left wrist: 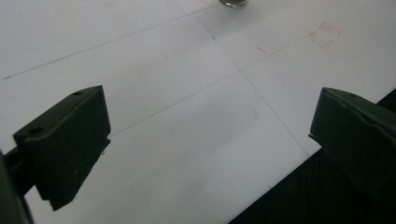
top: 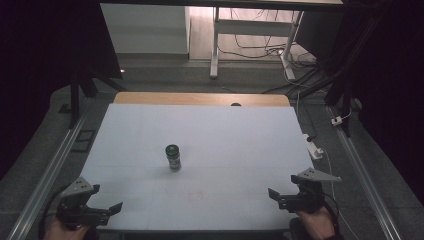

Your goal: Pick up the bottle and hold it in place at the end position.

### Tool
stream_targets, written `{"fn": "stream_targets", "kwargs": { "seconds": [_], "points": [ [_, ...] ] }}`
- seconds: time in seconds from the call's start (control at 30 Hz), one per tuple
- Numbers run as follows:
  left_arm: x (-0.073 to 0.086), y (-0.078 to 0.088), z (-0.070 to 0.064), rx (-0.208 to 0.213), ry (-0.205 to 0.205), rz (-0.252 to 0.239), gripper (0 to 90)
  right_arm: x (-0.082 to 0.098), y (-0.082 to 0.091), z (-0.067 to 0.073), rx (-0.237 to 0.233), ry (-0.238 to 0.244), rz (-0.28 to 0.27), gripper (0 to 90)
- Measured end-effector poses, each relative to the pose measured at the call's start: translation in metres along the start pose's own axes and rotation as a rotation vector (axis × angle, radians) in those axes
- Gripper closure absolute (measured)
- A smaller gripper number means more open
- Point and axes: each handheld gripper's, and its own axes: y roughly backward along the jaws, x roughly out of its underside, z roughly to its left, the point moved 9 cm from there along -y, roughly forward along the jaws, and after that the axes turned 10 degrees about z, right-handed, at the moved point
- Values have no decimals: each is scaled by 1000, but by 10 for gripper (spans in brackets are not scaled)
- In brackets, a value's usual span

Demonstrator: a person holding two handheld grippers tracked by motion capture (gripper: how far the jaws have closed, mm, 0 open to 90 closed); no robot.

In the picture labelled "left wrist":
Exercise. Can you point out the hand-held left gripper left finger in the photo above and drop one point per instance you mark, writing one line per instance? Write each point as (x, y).
(67, 140)

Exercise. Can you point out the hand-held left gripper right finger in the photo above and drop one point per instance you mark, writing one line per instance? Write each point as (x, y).
(355, 137)

